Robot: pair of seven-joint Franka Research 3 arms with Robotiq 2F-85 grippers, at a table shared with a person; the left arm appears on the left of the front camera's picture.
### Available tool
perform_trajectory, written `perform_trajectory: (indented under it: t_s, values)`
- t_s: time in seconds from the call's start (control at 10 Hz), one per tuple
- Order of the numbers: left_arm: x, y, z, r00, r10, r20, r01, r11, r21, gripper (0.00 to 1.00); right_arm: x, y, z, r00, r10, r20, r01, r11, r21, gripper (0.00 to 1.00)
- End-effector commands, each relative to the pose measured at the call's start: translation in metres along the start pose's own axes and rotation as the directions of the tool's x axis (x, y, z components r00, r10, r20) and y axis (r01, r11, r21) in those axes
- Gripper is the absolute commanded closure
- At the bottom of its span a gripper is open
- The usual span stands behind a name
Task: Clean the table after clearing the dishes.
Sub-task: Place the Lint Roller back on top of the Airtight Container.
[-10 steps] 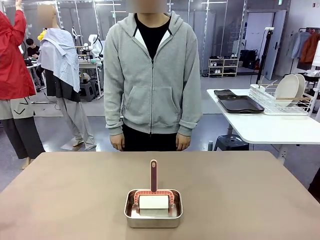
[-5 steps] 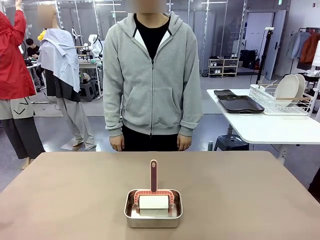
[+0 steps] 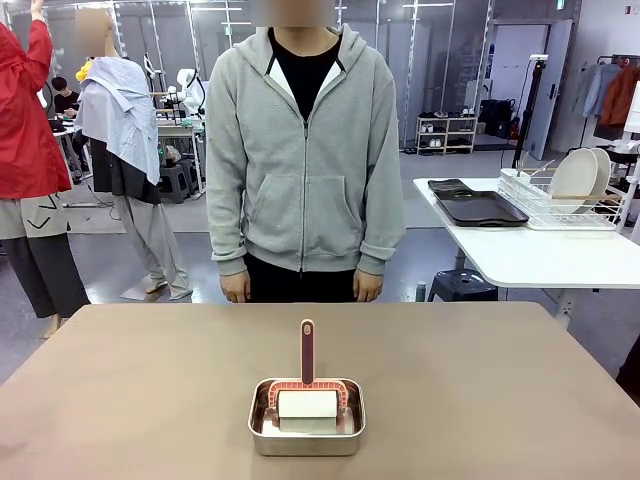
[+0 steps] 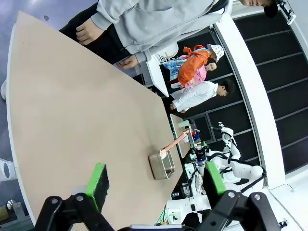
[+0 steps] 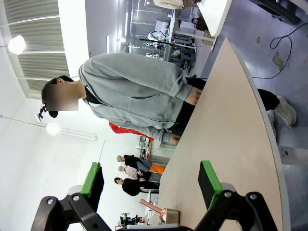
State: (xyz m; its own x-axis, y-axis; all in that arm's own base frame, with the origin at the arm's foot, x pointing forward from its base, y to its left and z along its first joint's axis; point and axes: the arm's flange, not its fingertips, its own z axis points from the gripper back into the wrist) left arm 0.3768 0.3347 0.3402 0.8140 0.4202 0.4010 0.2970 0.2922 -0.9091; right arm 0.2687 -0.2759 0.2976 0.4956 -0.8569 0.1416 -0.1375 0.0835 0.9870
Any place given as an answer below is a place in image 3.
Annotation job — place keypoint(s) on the seated person in black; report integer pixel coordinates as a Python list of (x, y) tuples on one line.
[(65, 102)]

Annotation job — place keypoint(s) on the thin metal utensil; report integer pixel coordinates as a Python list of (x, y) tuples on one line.
[(542, 168)]

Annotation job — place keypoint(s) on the white panel stand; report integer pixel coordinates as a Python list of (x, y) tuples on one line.
[(632, 115)]

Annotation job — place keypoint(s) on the rectangular steel container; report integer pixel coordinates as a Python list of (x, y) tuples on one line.
[(305, 445)]

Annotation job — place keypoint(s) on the wooden shoe rack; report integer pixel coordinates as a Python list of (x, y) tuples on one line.
[(446, 132)]

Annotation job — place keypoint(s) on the grey open door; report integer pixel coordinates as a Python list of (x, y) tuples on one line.
[(555, 60)]

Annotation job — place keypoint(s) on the dark metal stool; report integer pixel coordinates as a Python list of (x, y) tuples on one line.
[(465, 287)]

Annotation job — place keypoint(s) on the dark grey stacked tray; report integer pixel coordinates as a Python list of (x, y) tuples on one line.
[(447, 185)]

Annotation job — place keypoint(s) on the left forearm in grey sleeve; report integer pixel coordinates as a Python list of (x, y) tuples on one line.
[(382, 225)]

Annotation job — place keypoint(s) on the light blue hanging shirt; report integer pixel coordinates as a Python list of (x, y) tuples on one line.
[(595, 90)]

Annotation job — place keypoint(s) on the person in yellow hoodie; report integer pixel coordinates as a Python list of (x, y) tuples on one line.
[(82, 72)]

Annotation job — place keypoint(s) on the large white side table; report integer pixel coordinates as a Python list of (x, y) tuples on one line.
[(550, 255)]

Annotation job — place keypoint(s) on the black tripod with white head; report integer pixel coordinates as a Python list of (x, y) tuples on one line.
[(538, 57)]

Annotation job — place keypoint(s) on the right forearm in grey sleeve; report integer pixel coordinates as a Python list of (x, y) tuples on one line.
[(227, 230)]

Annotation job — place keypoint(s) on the person in grey hoodie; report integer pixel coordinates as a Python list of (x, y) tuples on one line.
[(300, 175)]

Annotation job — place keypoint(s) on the mannequin in red jacket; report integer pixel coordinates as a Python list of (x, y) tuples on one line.
[(25, 125)]

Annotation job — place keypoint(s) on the person's left hand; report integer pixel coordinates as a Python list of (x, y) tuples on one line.
[(368, 287)]

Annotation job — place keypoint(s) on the pink lint roller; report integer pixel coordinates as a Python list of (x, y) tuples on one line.
[(307, 350)]

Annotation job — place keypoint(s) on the orange hanging jacket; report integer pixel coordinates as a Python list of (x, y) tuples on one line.
[(622, 95)]

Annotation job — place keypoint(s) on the workbench with wooden shelf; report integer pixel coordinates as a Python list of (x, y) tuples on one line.
[(175, 131)]

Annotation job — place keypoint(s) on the small grey bottle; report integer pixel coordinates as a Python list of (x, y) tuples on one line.
[(422, 292)]

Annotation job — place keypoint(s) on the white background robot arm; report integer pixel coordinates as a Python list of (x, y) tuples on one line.
[(189, 82)]

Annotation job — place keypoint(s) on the mannequin in blue striped shirt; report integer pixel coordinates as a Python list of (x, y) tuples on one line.
[(120, 115)]

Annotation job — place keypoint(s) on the black bags pile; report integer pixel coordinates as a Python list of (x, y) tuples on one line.
[(497, 117)]

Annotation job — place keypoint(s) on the person's right hand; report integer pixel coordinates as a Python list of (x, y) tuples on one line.
[(235, 289)]

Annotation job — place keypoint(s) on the grey plastic step stool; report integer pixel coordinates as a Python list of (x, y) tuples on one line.
[(175, 180)]

